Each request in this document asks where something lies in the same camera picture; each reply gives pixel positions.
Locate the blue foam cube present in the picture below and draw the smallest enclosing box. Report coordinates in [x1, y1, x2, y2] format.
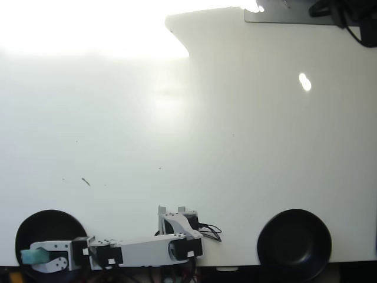
[19, 248, 51, 265]

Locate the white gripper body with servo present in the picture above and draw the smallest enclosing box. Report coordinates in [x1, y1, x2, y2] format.
[48, 240, 73, 272]

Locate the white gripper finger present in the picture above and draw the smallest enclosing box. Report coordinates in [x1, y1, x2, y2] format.
[29, 241, 50, 252]
[31, 255, 68, 274]

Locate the black round bowl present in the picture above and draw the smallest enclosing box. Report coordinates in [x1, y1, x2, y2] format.
[256, 208, 333, 282]
[14, 209, 91, 283]

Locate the black tangled cable bundle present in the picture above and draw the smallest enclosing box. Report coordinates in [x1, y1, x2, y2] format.
[307, 0, 377, 48]

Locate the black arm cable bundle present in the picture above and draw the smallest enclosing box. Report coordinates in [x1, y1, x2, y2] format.
[196, 223, 223, 243]

